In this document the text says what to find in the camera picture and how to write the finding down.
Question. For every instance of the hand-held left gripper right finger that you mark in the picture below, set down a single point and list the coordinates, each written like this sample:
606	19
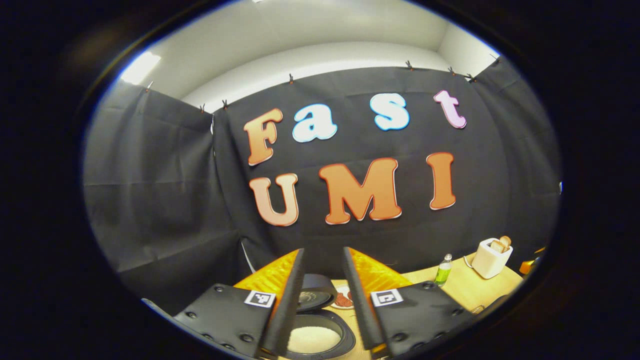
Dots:
362	310

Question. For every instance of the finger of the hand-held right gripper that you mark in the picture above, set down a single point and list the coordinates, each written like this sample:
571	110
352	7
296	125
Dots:
531	265

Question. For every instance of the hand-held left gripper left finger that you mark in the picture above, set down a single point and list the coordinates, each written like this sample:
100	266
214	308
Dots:
287	310

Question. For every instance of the white rice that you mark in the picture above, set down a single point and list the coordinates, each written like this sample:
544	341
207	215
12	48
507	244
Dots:
315	340

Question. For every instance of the black silver rice cooker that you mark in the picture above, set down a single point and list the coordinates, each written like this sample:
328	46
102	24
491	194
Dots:
320	285

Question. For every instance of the metal chopstick holder basket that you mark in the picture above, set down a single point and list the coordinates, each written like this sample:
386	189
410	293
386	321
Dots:
477	309

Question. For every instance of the red meat piece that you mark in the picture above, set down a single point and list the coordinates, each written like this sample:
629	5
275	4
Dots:
343	300

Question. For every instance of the white round plate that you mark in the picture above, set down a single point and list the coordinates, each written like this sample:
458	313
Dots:
336	289

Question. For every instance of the toast bread slice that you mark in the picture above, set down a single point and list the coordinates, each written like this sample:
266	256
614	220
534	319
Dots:
506	242
496	246

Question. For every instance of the white toaster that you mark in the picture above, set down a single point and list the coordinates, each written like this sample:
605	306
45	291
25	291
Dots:
487	262

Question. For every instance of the green drink bottle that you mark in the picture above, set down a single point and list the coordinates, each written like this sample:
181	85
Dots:
442	274

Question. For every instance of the black backdrop cloth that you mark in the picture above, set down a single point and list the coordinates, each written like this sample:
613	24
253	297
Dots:
150	200

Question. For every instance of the ceiling light panel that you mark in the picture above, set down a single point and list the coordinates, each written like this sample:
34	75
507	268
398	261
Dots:
140	67

